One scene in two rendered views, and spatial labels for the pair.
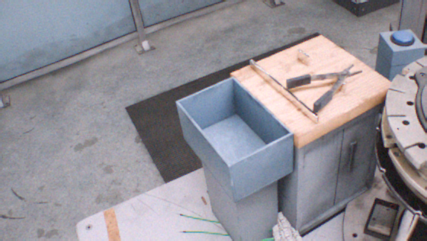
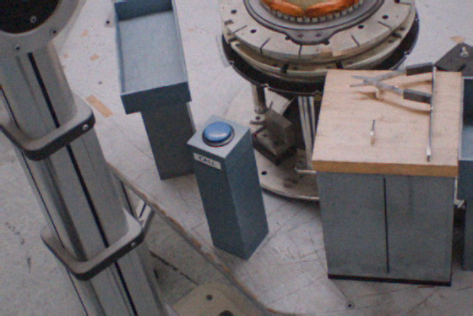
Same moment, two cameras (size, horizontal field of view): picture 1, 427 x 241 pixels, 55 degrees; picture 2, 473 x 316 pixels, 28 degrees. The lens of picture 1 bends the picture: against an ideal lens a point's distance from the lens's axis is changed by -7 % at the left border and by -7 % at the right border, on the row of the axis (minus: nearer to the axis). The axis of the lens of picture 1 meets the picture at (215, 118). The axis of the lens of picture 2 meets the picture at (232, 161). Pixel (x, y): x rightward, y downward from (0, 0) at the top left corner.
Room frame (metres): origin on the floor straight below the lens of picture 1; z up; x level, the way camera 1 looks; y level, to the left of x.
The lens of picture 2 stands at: (1.41, 0.31, 2.03)
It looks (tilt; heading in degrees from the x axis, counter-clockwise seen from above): 46 degrees down; 223
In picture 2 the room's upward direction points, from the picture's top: 12 degrees counter-clockwise
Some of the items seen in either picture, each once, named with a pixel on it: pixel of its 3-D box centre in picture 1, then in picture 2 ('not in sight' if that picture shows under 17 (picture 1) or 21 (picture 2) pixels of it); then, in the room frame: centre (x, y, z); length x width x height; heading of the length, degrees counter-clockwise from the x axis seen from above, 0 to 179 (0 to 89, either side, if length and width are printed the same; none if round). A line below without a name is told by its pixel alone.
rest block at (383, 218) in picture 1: (383, 217); not in sight; (0.41, -0.28, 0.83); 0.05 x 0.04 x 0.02; 145
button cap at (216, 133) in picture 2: (402, 36); (217, 132); (0.67, -0.39, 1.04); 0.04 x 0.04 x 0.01
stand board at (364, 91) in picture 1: (311, 84); (388, 120); (0.55, -0.17, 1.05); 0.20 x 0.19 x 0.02; 113
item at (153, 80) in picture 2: not in sight; (164, 101); (0.56, -0.60, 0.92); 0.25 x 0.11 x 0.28; 42
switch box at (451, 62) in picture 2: not in sight; (457, 67); (0.15, -0.23, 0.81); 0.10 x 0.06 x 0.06; 167
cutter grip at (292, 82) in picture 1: (298, 81); (416, 96); (0.52, -0.14, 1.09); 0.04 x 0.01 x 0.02; 98
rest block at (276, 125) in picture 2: not in sight; (274, 132); (0.48, -0.43, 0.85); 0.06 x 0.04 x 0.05; 73
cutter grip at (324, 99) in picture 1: (322, 101); (419, 68); (0.47, -0.16, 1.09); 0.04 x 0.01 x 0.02; 128
